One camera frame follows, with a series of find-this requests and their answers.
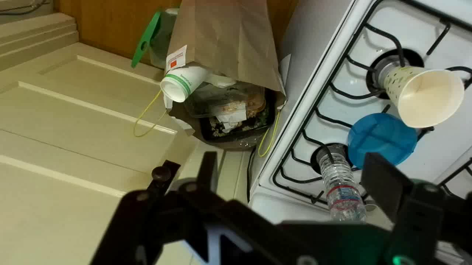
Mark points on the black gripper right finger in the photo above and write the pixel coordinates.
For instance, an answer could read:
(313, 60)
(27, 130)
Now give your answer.
(418, 215)

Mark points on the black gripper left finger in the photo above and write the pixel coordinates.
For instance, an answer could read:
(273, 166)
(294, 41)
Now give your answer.
(163, 225)

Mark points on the clear plastic water bottle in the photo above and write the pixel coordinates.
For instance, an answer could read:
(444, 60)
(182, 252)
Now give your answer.
(344, 188)

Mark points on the blue plastic plate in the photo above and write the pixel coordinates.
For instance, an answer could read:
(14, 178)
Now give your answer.
(381, 140)

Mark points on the yellow rubber band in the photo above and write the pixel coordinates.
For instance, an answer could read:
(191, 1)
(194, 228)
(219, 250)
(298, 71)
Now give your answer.
(141, 122)

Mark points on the black stove burner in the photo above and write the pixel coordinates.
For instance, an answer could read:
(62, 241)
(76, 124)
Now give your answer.
(325, 155)

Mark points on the beige paper cup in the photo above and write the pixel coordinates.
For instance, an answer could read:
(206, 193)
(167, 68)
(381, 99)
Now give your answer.
(428, 96)

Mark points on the beige panelled cabinet front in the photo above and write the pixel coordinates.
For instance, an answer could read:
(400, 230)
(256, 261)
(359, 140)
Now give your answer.
(64, 147)

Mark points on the dark trash bin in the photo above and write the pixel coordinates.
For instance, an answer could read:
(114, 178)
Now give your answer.
(231, 115)

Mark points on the white container with green stripe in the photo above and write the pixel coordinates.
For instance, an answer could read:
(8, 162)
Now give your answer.
(179, 82)

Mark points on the large black stove grate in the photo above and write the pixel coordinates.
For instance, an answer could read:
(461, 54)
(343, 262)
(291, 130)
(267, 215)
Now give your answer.
(340, 93)

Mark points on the red and white label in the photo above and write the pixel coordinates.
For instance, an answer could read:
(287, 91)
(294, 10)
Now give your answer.
(176, 59)

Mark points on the green plastic tool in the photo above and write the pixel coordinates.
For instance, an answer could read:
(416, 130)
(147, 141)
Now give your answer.
(147, 41)

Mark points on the brown paper bag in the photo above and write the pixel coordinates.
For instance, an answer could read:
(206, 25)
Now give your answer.
(226, 34)

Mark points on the brown wooden cabinet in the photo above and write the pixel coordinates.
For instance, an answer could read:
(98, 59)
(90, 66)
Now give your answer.
(108, 24)

